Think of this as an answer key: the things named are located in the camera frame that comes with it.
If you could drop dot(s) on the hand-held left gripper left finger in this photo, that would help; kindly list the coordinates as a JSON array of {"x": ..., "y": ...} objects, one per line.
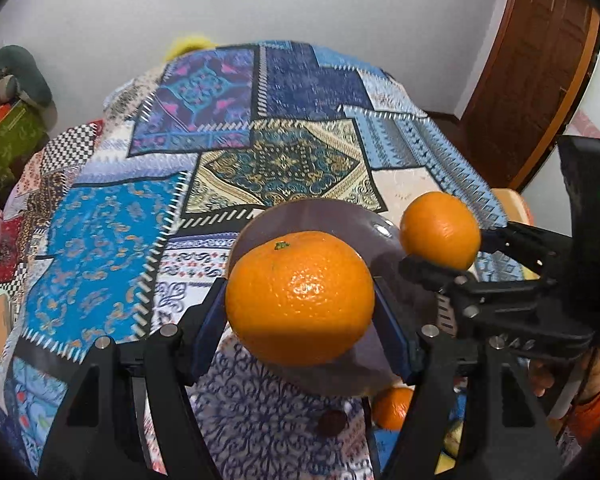
[{"x": 207, "y": 332}]

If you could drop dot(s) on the dark purple round plate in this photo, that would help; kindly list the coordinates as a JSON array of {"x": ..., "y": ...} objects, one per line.
[{"x": 325, "y": 215}]

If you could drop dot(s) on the brown wooden door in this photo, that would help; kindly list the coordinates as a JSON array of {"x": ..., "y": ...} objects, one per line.
[{"x": 530, "y": 60}]

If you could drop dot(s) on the person's right hand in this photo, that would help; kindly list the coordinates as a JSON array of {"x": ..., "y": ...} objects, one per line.
[{"x": 542, "y": 377}]

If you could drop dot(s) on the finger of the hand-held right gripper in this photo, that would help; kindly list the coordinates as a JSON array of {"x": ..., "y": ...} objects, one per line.
[
  {"x": 535, "y": 247},
  {"x": 510, "y": 305}
]

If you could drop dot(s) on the person's right forearm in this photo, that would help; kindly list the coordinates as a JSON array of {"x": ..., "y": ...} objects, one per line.
[{"x": 597, "y": 420}]

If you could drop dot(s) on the small mandarin orange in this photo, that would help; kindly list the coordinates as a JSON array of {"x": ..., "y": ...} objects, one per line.
[{"x": 392, "y": 407}]

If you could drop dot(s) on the green patterned box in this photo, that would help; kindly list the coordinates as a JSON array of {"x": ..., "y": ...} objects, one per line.
[{"x": 15, "y": 130}]

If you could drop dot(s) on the large plain orange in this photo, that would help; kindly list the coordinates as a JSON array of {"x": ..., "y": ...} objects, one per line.
[{"x": 300, "y": 300}]

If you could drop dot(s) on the large orange with sticker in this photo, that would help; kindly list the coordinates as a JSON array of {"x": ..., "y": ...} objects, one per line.
[{"x": 440, "y": 230}]

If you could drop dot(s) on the dark red plum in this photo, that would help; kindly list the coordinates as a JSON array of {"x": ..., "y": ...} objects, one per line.
[{"x": 332, "y": 422}]

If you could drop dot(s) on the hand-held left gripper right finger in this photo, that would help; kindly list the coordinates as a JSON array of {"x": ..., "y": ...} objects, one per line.
[{"x": 392, "y": 332}]

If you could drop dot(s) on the yellow fluffy object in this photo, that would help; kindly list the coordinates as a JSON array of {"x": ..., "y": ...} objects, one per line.
[{"x": 190, "y": 46}]

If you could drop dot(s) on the blue patchwork blanket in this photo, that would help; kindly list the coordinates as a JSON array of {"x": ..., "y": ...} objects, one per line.
[{"x": 105, "y": 240}]

